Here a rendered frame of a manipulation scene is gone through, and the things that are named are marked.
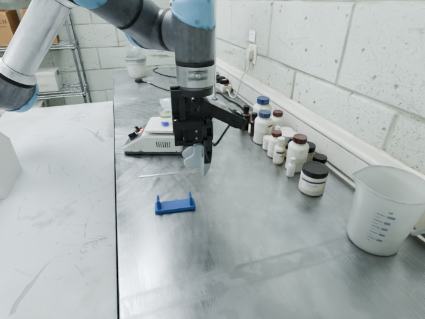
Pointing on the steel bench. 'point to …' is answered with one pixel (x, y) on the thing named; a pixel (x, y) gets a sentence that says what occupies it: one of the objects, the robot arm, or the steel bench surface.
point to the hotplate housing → (153, 144)
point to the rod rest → (174, 205)
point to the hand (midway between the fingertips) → (206, 169)
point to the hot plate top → (152, 126)
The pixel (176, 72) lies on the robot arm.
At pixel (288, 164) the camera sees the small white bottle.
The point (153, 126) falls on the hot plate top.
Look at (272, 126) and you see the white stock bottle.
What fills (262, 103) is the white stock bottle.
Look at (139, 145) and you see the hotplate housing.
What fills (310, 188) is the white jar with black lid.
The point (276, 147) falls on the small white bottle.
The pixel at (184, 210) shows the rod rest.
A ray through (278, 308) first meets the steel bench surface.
